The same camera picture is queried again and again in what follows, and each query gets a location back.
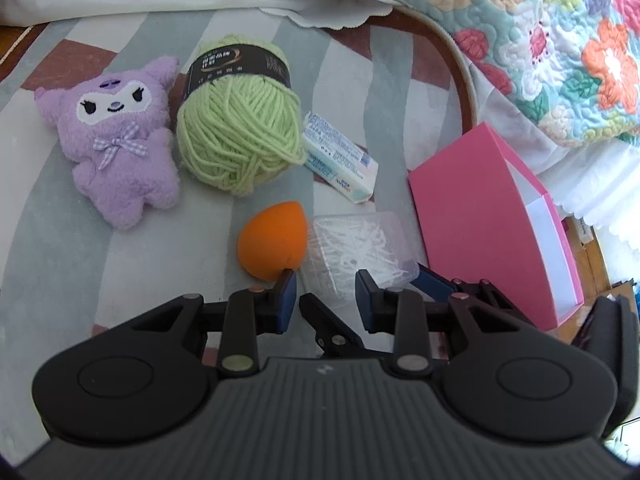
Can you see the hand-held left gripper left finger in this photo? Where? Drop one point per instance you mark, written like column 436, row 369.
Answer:
column 286, row 302

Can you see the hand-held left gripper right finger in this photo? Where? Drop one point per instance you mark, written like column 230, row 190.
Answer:
column 363, row 305

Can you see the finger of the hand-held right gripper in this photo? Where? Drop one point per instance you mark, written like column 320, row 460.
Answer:
column 325, row 327
column 434, row 284

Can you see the clear floss pick box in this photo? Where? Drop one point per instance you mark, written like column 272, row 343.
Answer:
column 360, row 245

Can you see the orange makeup sponge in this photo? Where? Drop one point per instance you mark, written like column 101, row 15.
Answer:
column 270, row 240

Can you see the pink cardboard box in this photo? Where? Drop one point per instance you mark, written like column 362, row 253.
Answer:
column 465, row 210

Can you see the white wet wipes packet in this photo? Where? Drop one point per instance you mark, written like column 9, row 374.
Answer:
column 340, row 160

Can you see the green yarn ball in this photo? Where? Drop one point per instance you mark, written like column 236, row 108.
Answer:
column 235, row 130

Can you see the purple plush toy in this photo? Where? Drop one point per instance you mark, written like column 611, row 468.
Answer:
column 115, row 160

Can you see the striped rug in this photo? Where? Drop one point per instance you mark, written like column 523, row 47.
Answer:
column 60, row 260

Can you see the floral quilt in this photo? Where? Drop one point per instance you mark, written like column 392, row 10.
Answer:
column 550, row 35

